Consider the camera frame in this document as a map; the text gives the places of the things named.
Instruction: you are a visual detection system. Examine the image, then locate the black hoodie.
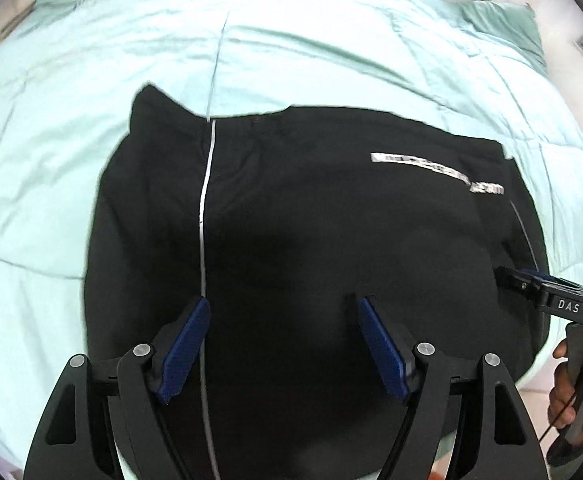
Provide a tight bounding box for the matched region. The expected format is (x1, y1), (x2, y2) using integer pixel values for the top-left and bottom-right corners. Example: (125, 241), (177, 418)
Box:
(82, 84), (553, 480)

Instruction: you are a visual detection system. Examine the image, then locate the person's right hand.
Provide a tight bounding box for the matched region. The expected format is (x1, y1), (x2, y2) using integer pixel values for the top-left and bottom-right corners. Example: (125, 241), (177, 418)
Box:
(548, 339), (583, 430)

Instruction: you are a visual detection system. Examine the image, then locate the thin black cable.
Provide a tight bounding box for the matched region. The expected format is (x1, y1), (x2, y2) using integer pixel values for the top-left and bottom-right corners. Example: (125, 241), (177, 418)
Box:
(539, 355), (583, 445)

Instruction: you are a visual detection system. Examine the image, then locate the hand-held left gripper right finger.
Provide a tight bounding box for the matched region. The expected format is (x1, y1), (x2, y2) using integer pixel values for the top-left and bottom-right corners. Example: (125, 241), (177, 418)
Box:
(359, 296), (548, 480)

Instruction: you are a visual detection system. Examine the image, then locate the green pillow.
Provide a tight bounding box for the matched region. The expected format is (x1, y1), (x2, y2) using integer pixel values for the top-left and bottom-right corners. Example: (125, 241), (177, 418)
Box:
(457, 0), (548, 73)

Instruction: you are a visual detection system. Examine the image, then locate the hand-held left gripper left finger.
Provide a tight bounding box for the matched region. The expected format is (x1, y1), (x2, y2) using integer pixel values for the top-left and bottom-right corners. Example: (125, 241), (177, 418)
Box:
(24, 296), (212, 480)

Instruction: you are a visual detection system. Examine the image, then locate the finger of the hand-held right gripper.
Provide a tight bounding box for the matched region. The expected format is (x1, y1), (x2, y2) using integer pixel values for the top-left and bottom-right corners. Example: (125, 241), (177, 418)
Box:
(494, 266), (569, 306)

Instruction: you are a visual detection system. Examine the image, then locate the light green comforter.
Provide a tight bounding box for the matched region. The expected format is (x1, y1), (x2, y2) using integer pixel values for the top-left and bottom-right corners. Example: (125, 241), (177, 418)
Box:
(0, 0), (583, 480)

